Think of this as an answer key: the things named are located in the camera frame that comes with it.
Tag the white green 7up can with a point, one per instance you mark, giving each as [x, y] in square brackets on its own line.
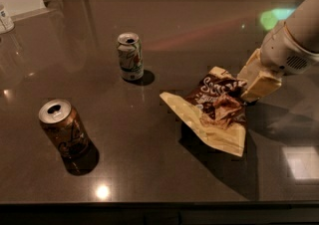
[130, 56]

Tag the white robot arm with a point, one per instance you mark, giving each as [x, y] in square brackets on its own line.
[303, 25]

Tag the white bottle at left edge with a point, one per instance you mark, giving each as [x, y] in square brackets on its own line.
[6, 22]

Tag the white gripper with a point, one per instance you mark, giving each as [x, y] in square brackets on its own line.
[281, 52]

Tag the brown soda can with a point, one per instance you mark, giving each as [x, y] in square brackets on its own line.
[62, 124]

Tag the brown sea salt chip bag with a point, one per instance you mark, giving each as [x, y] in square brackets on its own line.
[213, 111]

